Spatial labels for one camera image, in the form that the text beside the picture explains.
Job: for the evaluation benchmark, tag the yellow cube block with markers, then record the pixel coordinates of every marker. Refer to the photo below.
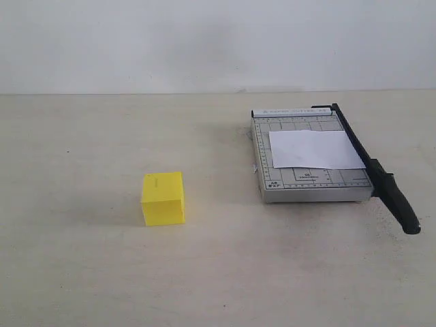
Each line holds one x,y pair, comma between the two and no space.
163,199

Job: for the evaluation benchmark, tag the white paper sheet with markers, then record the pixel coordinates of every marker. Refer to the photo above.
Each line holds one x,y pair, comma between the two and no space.
313,149

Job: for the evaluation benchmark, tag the black cutter blade arm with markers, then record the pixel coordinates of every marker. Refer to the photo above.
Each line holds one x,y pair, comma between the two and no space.
384,184

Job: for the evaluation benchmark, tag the grey paper cutter base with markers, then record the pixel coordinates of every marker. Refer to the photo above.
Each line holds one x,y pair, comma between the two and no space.
303,184

